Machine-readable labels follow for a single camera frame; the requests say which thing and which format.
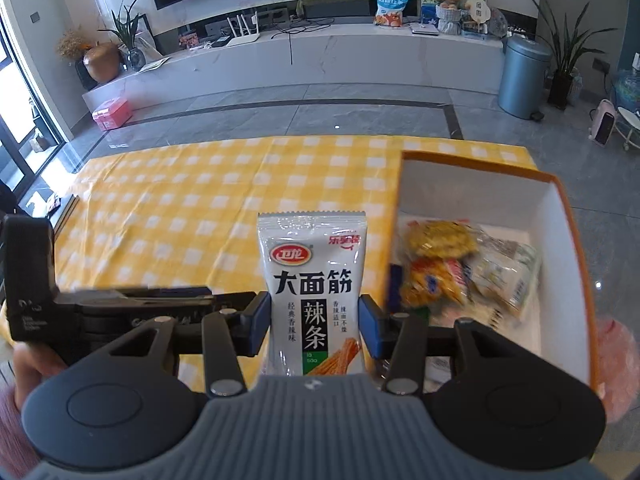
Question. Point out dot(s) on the dried flowers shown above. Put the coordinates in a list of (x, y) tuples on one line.
[(75, 45)]

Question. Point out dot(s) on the person's left hand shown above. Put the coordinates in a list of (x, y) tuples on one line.
[(35, 365)]

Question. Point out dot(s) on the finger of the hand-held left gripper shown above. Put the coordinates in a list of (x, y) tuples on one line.
[(150, 297)]

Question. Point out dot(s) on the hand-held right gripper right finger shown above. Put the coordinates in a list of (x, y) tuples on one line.
[(372, 329)]

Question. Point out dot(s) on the pink fuzzy cloth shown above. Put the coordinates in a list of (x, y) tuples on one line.
[(615, 370)]

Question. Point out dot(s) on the plant in glass vase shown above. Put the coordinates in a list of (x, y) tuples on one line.
[(130, 35)]

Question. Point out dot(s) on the white spicy strip packet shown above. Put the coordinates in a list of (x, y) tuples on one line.
[(312, 280)]

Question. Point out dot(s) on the small white heater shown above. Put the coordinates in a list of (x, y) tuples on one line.
[(602, 122)]

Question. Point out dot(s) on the blue-grey trash can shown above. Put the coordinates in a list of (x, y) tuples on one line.
[(522, 80)]

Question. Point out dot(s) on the blue water jug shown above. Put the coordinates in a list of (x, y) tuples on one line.
[(627, 85)]

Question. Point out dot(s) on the white router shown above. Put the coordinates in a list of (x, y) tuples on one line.
[(245, 35)]

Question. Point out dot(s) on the brown vase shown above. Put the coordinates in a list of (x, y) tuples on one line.
[(102, 62)]

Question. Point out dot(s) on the teddy bear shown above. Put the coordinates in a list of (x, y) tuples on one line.
[(447, 7)]

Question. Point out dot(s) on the round paper fan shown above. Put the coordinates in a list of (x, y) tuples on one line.
[(476, 9)]

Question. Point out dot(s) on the orange cardboard box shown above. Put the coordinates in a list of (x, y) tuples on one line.
[(560, 270)]

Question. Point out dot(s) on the yellow checkered tablecloth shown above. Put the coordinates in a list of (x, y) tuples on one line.
[(200, 195)]

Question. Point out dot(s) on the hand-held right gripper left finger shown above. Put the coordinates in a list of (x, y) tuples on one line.
[(260, 324)]

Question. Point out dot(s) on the pink storage box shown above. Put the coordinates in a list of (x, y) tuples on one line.
[(112, 115)]

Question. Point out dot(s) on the blue snack bag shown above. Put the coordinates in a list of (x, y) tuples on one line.
[(392, 7)]

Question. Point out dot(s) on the tall leafy potted plant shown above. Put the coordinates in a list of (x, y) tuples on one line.
[(567, 60)]

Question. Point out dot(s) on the white round stool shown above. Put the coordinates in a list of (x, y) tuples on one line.
[(629, 127)]

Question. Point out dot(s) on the white marble tv console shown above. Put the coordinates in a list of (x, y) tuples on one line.
[(325, 65)]

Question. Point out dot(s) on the clear mixed snack bag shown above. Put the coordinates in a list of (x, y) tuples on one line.
[(437, 265)]

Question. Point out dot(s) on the clear biscuit packet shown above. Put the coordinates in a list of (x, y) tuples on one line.
[(507, 272)]

